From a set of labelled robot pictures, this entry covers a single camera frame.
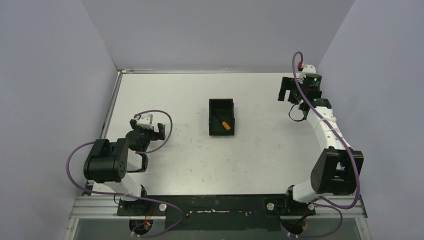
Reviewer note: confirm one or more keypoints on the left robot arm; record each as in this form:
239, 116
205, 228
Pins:
109, 162

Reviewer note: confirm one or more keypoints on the black plastic bin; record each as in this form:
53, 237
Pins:
225, 106

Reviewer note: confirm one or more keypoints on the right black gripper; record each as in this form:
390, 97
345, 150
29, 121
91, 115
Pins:
288, 84

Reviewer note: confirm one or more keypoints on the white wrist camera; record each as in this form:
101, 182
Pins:
306, 69
145, 121

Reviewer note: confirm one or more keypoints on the orange black screwdriver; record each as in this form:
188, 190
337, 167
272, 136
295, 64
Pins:
222, 121

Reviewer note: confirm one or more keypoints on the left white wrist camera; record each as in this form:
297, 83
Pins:
145, 121

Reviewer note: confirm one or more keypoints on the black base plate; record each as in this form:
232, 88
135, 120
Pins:
252, 211

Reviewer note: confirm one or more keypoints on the aluminium front rail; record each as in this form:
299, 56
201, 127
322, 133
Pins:
104, 207

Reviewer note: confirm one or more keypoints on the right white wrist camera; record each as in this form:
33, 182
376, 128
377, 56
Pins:
306, 69

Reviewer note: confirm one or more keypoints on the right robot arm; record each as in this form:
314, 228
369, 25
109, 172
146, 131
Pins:
337, 169

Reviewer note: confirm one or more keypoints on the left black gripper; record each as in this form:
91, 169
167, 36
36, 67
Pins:
147, 130

